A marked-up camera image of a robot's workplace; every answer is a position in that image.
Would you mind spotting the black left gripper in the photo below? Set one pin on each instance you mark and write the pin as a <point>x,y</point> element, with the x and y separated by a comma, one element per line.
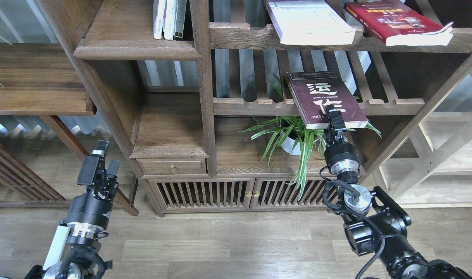
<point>93,207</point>

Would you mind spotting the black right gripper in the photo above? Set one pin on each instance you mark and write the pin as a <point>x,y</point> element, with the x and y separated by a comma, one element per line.
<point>340,149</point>

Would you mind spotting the maroon book white characters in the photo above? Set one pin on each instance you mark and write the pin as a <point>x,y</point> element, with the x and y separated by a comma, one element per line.
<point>314,91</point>

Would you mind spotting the red hardcover book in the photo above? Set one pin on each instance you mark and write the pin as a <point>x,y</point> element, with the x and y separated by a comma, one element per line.
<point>396,24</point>

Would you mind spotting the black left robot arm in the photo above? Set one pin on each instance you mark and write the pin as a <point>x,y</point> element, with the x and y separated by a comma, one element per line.
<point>74,250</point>

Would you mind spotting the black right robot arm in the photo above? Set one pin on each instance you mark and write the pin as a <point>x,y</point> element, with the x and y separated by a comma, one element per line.
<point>373,221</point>

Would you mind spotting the spider plant green leaves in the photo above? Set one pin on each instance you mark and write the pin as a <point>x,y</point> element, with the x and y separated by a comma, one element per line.
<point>279,128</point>

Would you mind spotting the white plant pot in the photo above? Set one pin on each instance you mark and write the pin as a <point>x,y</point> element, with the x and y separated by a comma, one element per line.
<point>290,145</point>

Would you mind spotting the dark slatted wooden rack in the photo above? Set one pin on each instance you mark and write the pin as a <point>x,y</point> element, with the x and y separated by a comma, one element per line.
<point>20,179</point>

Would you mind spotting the white paperback book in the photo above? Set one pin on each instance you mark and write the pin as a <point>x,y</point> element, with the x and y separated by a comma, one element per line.
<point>308,23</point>

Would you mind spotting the dark wooden bookshelf cabinet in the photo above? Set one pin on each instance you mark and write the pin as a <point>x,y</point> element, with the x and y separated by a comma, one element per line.
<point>183,102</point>

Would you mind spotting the white upright book middle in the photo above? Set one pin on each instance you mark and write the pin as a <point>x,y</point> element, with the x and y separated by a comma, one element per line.
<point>169,19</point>

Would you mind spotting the white upright book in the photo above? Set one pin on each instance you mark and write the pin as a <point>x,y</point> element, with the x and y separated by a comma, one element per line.
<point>169,19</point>
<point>159,8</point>

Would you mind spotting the white upright book left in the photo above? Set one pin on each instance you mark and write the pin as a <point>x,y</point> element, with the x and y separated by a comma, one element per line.
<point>159,8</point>

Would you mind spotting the dark spine upright book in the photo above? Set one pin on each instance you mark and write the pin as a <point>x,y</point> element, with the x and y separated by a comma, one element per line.
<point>179,26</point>

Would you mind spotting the light wooden shelf frame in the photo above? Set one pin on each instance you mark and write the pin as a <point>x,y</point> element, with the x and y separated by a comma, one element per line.
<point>433,168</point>

